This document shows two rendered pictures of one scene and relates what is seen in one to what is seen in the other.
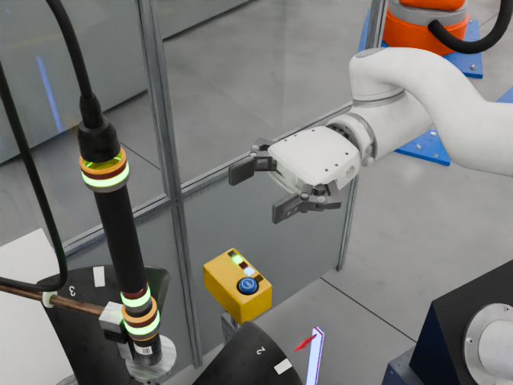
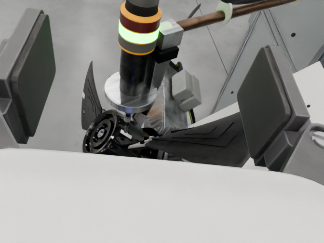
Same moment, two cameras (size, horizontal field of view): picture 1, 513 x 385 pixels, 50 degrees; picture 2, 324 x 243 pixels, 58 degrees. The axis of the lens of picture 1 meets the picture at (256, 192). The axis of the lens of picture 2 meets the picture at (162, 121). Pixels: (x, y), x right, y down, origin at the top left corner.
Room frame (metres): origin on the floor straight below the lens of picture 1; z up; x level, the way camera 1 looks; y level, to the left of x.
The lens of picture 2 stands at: (0.58, -0.08, 1.73)
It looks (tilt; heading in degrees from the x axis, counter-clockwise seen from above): 50 degrees down; 117
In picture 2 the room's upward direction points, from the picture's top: 15 degrees clockwise
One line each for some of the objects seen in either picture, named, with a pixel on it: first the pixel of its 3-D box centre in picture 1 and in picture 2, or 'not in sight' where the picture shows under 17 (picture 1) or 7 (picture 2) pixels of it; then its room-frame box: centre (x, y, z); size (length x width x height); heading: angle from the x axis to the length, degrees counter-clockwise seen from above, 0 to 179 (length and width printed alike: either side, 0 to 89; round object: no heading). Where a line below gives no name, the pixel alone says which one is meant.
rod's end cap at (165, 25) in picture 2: (118, 316); (162, 31); (0.42, 0.18, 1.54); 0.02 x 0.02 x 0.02; 74
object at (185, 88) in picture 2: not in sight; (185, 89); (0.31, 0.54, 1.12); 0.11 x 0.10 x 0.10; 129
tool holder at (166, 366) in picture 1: (140, 339); (141, 64); (0.41, 0.16, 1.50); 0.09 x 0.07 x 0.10; 74
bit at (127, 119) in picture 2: not in sight; (127, 121); (0.41, 0.15, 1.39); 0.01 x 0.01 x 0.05
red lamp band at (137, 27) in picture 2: (140, 311); (140, 16); (0.41, 0.15, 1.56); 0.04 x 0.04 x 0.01
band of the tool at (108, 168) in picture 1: (105, 169); not in sight; (0.41, 0.15, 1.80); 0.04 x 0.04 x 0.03
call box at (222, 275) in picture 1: (237, 287); not in sight; (0.86, 0.05, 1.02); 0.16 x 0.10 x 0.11; 39
